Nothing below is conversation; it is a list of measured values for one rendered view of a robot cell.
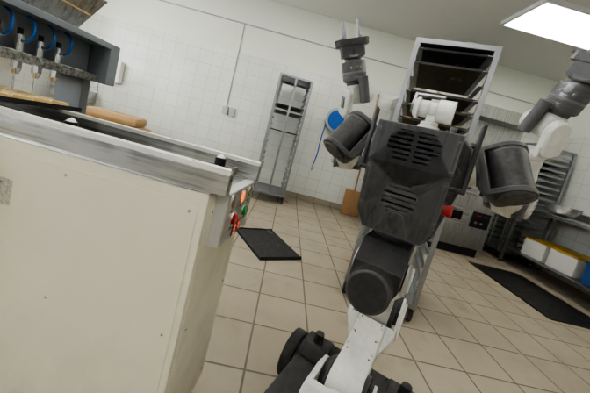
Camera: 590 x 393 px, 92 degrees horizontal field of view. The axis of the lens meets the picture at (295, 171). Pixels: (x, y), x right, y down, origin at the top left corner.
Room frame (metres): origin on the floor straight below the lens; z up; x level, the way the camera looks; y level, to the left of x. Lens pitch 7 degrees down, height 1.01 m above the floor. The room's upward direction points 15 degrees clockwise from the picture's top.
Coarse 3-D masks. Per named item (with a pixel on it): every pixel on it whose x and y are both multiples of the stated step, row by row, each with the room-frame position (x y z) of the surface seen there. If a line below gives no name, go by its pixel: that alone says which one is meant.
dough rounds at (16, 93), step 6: (0, 90) 0.85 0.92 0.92; (6, 90) 0.87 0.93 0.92; (12, 90) 0.93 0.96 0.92; (18, 90) 0.99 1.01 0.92; (12, 96) 0.84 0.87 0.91; (18, 96) 0.84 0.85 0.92; (24, 96) 0.85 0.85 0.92; (30, 96) 0.88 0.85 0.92; (36, 96) 0.97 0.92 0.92; (42, 96) 0.99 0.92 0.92; (48, 102) 0.92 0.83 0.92; (54, 102) 0.96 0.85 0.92; (60, 102) 0.97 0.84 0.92
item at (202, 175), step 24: (0, 120) 0.66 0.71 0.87; (24, 120) 0.66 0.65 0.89; (48, 120) 0.66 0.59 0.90; (48, 144) 0.65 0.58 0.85; (72, 144) 0.65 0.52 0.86; (96, 144) 0.64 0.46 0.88; (120, 144) 0.64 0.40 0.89; (144, 168) 0.63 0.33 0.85; (168, 168) 0.63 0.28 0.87; (192, 168) 0.63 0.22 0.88; (216, 168) 0.62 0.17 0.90; (216, 192) 0.62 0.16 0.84
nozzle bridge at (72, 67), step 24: (0, 0) 0.76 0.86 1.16; (24, 24) 0.90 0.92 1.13; (48, 24) 0.93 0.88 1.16; (0, 48) 0.80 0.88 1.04; (24, 48) 0.91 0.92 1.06; (72, 48) 1.07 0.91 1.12; (96, 48) 1.15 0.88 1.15; (72, 72) 1.03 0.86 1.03; (96, 72) 1.14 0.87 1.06; (72, 96) 1.16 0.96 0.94
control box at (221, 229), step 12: (240, 192) 0.74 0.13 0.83; (216, 204) 0.66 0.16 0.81; (228, 204) 0.66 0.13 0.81; (240, 204) 0.77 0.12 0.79; (216, 216) 0.66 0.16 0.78; (228, 216) 0.69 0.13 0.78; (240, 216) 0.81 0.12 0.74; (216, 228) 0.66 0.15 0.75; (228, 228) 0.71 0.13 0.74; (216, 240) 0.66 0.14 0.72
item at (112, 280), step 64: (0, 192) 0.65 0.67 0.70; (64, 192) 0.64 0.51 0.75; (128, 192) 0.63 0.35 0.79; (192, 192) 0.62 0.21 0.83; (0, 256) 0.65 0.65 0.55; (64, 256) 0.63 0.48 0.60; (128, 256) 0.62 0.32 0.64; (192, 256) 0.61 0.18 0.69; (0, 320) 0.65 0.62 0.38; (64, 320) 0.63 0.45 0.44; (128, 320) 0.62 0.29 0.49; (192, 320) 0.69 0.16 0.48; (0, 384) 0.64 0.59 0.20; (64, 384) 0.63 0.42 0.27; (128, 384) 0.62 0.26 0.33; (192, 384) 0.85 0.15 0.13
